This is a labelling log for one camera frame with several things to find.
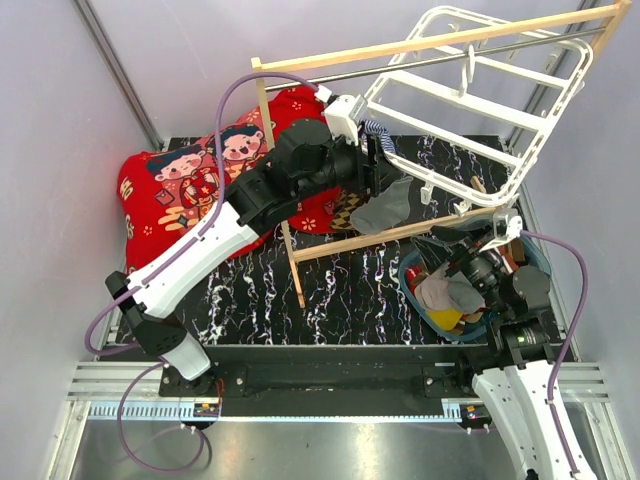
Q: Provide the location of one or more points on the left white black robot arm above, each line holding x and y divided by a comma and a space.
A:
307, 160

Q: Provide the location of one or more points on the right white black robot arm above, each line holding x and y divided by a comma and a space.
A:
520, 391

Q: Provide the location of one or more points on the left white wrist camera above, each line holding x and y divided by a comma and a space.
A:
342, 113

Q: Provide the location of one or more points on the grey sock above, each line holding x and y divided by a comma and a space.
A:
385, 211
439, 293

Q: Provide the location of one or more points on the clear blue plastic bin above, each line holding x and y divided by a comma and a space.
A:
522, 291

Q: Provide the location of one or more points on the right vertical aluminium post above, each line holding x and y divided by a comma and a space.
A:
555, 60

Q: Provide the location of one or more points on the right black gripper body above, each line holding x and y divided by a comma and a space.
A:
479, 268

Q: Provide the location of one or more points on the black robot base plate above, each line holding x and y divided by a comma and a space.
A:
246, 371

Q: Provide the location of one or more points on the left vertical aluminium post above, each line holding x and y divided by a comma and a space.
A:
98, 33

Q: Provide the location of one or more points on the aluminium frame rail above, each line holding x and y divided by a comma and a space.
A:
98, 381

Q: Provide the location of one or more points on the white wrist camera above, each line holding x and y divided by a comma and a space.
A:
507, 225
342, 113

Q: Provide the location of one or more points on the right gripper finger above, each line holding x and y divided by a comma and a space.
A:
448, 234
434, 253

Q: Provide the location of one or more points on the brown argyle sock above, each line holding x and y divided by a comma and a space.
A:
345, 206

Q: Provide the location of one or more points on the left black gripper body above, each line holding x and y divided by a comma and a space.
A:
369, 174

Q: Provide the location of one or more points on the yellow sock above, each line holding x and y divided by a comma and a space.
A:
446, 320

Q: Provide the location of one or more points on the white plastic clip hanger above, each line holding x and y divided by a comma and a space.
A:
467, 97

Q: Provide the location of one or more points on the blue striped cloth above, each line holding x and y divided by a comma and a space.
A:
374, 128

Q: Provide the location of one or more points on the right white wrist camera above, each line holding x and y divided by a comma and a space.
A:
507, 225

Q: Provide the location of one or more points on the red cartoon pillow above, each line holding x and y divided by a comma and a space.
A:
163, 195

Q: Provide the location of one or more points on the vertical aluminium post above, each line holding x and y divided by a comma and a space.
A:
555, 60
98, 33

